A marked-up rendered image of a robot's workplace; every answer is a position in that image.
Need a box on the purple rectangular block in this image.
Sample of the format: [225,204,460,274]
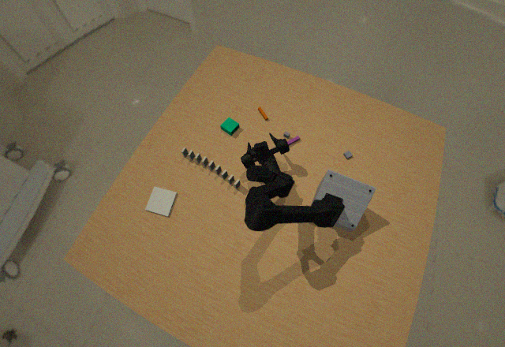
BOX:
[287,136,300,145]

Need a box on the green block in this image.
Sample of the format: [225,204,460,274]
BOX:
[220,117,239,136]

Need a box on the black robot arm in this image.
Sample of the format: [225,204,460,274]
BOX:
[245,141,345,231]

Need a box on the orange rectangular block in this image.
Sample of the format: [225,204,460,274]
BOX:
[258,108,268,120]

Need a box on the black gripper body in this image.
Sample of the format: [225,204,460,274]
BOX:
[241,139,290,169]

